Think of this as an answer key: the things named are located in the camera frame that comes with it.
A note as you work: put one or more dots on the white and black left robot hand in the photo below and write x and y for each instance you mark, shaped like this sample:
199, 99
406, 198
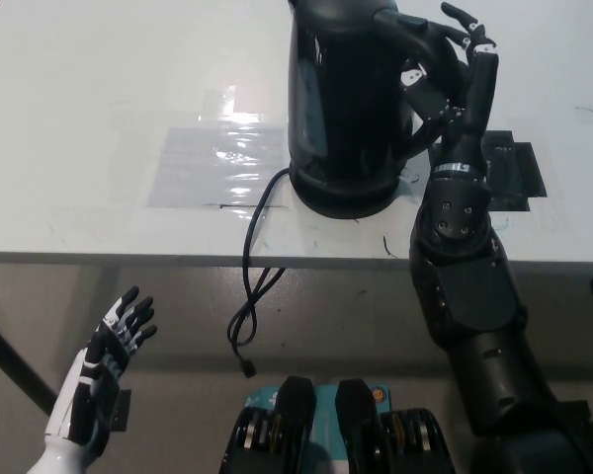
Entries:
91, 377

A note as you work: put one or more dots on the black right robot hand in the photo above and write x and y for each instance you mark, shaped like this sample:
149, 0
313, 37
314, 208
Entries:
477, 99

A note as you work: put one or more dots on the black electric kettle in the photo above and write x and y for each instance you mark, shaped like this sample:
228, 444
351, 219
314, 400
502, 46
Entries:
336, 99

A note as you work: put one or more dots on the black tape patch on desk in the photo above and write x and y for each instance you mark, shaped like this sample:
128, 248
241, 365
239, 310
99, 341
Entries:
514, 168

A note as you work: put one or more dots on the black round kettle base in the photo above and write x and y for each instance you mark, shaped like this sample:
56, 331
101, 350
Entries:
346, 212

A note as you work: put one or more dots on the small black floor tape patch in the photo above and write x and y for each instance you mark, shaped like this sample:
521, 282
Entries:
122, 410

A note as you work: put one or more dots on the black diagonal table leg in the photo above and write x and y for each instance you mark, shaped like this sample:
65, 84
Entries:
12, 355

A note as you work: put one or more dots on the clear plastic sheet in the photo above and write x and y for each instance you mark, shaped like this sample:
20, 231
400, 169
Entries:
193, 168

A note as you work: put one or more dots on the wide black floor tape patch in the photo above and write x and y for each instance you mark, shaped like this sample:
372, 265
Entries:
580, 410

